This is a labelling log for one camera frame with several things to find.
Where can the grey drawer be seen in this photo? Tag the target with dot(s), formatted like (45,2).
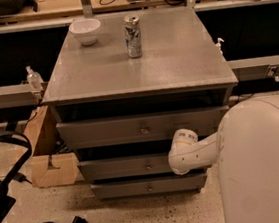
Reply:
(122,167)
(137,129)
(150,186)

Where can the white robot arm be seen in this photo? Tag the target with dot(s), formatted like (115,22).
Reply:
(245,149)

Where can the grey drawer cabinet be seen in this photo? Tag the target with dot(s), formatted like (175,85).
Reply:
(180,69)

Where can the grey top drawer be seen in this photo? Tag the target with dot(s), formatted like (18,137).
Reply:
(137,129)

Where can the grey bottom drawer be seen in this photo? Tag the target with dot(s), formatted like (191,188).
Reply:
(150,186)

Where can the silver drink can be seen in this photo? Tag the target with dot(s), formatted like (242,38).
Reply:
(132,36)

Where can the white bowl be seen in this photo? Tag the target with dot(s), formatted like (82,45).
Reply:
(85,30)

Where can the wooden block stand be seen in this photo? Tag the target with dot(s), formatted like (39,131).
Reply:
(48,168)

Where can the small white pump bottle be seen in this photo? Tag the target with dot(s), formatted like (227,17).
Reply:
(219,44)

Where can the clear pump bottle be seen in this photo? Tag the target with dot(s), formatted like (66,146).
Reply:
(34,79)

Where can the black chair frame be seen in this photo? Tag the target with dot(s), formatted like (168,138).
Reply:
(18,139)

